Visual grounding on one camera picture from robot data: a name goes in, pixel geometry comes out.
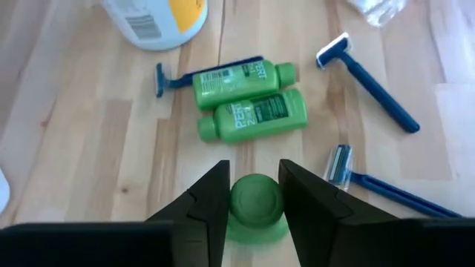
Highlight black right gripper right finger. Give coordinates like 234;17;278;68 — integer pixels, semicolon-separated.
278;159;399;267

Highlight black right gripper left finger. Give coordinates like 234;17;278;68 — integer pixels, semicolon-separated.
147;159;232;267

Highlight green travel shampoo bottle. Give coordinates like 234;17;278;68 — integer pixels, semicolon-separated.
225;173;290;246
197;88;309;145
191;59;298;112

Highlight blue disposable razor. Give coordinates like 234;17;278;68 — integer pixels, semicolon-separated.
154;55;265;99
315;31;422;134
322;144;464;220

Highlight white wipes canister yellow label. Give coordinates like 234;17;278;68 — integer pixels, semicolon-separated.
99;0;209;52

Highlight clear bag of cotton pads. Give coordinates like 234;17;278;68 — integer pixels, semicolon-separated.
347;0;408;28

